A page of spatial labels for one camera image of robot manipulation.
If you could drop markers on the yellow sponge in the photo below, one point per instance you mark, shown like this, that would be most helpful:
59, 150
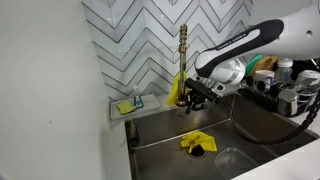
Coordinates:
125, 107

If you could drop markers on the steel utensil cup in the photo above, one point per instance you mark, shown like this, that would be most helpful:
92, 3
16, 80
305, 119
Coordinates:
287, 102

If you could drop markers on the gold pull-down kitchen faucet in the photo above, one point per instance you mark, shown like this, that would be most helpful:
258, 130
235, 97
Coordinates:
182, 51

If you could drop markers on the wooden cutting board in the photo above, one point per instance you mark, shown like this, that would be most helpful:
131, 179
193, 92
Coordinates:
266, 63

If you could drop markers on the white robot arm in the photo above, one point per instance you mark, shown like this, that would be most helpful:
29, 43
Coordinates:
295, 36

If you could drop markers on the green plastic lid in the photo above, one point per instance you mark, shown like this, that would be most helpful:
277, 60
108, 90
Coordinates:
252, 63

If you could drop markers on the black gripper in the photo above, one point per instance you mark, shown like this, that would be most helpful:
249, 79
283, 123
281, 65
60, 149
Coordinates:
199, 93

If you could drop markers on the clear dish soap bottle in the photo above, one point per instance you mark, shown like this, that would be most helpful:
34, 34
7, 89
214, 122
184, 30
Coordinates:
137, 98

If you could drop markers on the white sponge tray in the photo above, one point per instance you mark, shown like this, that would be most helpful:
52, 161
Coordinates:
150, 103

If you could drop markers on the white mug blue handle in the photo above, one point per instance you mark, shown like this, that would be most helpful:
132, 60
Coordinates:
263, 79

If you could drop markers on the clear plastic bowl in sink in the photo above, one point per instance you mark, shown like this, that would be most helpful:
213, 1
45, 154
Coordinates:
232, 162

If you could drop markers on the clear baby bottle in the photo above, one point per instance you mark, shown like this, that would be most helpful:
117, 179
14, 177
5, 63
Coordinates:
284, 70

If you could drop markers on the yellow cloth on faucet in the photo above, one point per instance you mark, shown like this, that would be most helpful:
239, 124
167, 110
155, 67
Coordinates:
177, 95

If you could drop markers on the yellow rubber glove in sink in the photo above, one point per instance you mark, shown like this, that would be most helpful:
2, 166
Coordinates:
190, 141

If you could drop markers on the black dish drying rack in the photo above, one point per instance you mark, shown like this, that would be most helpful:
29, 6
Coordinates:
304, 81

